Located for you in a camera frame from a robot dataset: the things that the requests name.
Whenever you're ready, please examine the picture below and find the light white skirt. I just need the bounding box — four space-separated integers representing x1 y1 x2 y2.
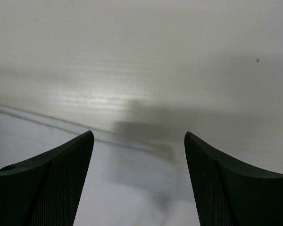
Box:
0 106 199 226

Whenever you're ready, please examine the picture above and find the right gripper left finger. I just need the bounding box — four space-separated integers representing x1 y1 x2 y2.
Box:
0 131 94 226

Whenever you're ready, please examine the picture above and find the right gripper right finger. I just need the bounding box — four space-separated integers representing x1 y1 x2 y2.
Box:
184 132 283 226

